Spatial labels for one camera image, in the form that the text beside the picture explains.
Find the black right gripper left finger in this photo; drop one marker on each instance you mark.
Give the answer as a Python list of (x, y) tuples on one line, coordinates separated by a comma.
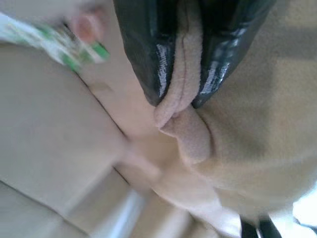
[(146, 49)]

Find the small pink cup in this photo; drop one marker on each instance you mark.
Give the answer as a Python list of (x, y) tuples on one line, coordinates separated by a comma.
[(86, 24)]

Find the white green patterned cloth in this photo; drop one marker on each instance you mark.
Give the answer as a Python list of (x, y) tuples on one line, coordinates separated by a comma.
[(62, 47)]

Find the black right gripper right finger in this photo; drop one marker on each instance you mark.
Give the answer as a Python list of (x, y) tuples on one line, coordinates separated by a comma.
[(223, 44)]

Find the beige fabric sofa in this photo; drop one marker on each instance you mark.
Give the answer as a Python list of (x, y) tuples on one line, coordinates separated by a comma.
[(49, 124)]

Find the large beige pillow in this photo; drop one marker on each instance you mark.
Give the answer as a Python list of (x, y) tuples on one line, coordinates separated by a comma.
[(247, 148)]

